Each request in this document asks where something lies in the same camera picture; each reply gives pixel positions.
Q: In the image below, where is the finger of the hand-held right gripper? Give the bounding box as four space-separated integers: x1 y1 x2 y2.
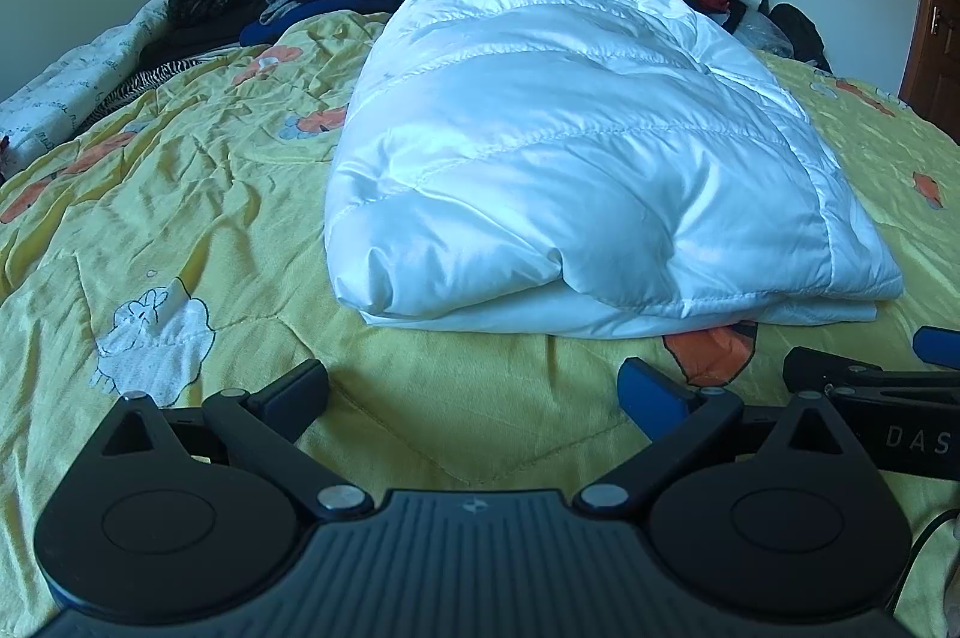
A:
913 326 960 374
783 347 960 394

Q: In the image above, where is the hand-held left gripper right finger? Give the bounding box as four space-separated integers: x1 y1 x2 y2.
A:
571 356 848 523

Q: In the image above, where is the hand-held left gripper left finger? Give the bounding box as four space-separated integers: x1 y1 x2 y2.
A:
101 359 376 520

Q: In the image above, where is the white puffer jacket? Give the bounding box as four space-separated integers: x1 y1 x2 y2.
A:
324 0 905 339

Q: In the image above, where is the yellow printed blanket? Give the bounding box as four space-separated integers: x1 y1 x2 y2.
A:
0 8 960 609

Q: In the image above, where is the black backpack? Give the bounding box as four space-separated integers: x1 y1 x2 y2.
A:
769 2 830 73

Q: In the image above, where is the clear plastic bag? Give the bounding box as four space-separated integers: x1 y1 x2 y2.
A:
739 11 788 58

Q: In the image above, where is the zebra print cloth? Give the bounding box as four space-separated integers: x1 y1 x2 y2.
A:
82 54 208 121

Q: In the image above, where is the black folded garment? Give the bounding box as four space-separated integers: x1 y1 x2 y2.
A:
139 17 250 70

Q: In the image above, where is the blue folded garment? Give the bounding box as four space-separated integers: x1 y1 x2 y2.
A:
240 0 398 48

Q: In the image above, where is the white lettered quilt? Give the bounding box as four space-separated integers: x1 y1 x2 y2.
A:
0 0 178 163

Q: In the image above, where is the black cable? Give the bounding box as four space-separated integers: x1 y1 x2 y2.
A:
889 509 960 613

